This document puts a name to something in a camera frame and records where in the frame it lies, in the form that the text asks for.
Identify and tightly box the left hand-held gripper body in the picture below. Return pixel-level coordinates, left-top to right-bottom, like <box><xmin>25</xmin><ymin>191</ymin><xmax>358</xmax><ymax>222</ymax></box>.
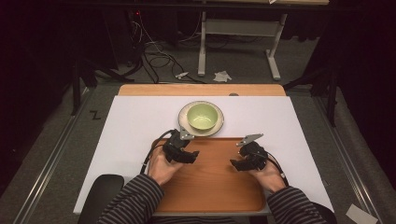
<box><xmin>162</xmin><ymin>127</ymin><xmax>196</xmax><ymax>164</ymax></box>

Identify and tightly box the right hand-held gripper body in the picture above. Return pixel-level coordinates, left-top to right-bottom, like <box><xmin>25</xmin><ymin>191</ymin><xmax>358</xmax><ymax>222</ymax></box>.
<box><xmin>235</xmin><ymin>133</ymin><xmax>269</xmax><ymax>172</ymax></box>

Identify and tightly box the person's left hand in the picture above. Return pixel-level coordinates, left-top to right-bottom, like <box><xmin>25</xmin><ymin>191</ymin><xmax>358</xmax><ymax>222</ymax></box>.
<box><xmin>147</xmin><ymin>145</ymin><xmax>185</xmax><ymax>187</ymax></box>

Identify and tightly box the person's right hand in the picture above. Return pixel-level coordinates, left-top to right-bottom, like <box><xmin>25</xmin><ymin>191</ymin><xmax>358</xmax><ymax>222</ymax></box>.
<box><xmin>247</xmin><ymin>159</ymin><xmax>288</xmax><ymax>194</ymax></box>

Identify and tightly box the cream plate with dark rim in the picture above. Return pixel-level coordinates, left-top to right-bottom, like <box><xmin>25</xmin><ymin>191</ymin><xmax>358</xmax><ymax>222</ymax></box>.
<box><xmin>177</xmin><ymin>100</ymin><xmax>225</xmax><ymax>138</ymax></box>

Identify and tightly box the wooden tray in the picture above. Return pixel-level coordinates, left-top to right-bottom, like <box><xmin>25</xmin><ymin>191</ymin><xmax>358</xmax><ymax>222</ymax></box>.
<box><xmin>150</xmin><ymin>137</ymin><xmax>268</xmax><ymax>214</ymax></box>

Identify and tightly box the light green bowl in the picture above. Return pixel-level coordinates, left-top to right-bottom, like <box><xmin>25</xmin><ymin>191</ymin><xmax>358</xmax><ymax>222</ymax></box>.
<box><xmin>186</xmin><ymin>103</ymin><xmax>219</xmax><ymax>132</ymax></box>

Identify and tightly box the white sheet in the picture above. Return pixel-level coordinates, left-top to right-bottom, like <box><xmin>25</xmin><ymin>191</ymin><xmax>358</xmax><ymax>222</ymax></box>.
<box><xmin>73</xmin><ymin>95</ymin><xmax>335</xmax><ymax>216</ymax></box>

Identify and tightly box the wooden table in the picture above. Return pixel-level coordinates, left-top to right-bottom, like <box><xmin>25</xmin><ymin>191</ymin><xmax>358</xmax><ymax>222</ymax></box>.
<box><xmin>118</xmin><ymin>83</ymin><xmax>287</xmax><ymax>97</ymax></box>

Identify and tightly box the crumpled white paper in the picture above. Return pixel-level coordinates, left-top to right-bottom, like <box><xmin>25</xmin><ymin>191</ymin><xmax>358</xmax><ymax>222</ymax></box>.
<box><xmin>212</xmin><ymin>70</ymin><xmax>233</xmax><ymax>84</ymax></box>

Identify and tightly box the black chair back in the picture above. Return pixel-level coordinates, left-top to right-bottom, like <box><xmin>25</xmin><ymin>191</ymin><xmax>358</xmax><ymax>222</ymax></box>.
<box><xmin>77</xmin><ymin>174</ymin><xmax>126</xmax><ymax>224</ymax></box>

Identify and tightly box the black stand leg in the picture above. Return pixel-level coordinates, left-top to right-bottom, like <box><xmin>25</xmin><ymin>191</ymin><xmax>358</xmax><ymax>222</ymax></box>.
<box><xmin>70</xmin><ymin>58</ymin><xmax>135</xmax><ymax>117</ymax></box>
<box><xmin>282</xmin><ymin>67</ymin><xmax>340</xmax><ymax>128</ymax></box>

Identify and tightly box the white paper slip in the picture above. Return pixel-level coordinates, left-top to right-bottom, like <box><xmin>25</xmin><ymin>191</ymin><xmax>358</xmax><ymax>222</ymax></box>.
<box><xmin>345</xmin><ymin>203</ymin><xmax>379</xmax><ymax>224</ymax></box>

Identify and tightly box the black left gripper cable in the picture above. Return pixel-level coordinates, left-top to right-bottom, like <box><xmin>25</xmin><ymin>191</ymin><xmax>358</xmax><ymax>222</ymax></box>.
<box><xmin>139</xmin><ymin>129</ymin><xmax>177</xmax><ymax>175</ymax></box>

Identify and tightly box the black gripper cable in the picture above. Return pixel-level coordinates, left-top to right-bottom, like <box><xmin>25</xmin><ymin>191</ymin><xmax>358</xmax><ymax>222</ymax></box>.
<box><xmin>264</xmin><ymin>151</ymin><xmax>290</xmax><ymax>188</ymax></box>
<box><xmin>139</xmin><ymin>129</ymin><xmax>177</xmax><ymax>175</ymax></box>

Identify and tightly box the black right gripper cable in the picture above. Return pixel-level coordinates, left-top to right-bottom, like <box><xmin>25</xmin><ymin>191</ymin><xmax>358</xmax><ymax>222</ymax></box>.
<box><xmin>264</xmin><ymin>151</ymin><xmax>290</xmax><ymax>188</ymax></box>

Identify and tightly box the aluminium floor rail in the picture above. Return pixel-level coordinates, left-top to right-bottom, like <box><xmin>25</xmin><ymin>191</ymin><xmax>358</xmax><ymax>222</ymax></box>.
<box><xmin>11</xmin><ymin>87</ymin><xmax>95</xmax><ymax>224</ymax></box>
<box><xmin>312</xmin><ymin>94</ymin><xmax>385</xmax><ymax>224</ymax></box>

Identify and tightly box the bundle of floor cables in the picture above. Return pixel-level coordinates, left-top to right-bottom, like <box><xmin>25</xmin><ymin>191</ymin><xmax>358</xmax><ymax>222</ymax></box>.
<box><xmin>125</xmin><ymin>10</ymin><xmax>206</xmax><ymax>85</ymax></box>

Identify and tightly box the white metal desk frame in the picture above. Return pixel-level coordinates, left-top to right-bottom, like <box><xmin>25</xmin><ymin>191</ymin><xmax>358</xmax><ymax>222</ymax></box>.
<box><xmin>197</xmin><ymin>10</ymin><xmax>290</xmax><ymax>82</ymax></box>

